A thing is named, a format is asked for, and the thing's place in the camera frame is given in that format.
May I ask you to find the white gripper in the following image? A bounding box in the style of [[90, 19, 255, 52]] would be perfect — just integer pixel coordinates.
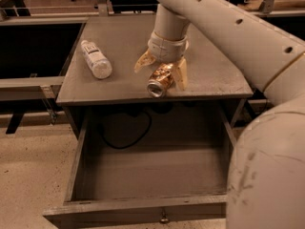
[[134, 31, 189, 91]]

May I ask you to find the orange gold soda can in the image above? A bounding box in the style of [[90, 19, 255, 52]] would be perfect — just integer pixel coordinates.
[[147, 64, 173, 97]]

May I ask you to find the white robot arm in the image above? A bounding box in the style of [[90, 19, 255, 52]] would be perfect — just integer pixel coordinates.
[[135, 0, 305, 229]]

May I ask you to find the open grey top drawer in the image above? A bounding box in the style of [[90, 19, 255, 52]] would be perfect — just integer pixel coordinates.
[[43, 102, 230, 229]]

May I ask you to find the brass drawer knob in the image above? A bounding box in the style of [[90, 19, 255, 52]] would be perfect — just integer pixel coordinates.
[[160, 208, 170, 224]]

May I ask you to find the clear plastic water bottle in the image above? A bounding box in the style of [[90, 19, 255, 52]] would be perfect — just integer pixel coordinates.
[[81, 40, 112, 79]]

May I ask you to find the grey wooden cabinet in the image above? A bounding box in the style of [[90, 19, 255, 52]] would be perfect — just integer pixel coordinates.
[[57, 15, 253, 134]]

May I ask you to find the black cable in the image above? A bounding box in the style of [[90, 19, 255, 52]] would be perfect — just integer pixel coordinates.
[[97, 109, 153, 151]]

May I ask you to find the metal railing frame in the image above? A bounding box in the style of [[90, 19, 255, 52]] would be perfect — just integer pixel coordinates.
[[0, 76, 64, 124]]

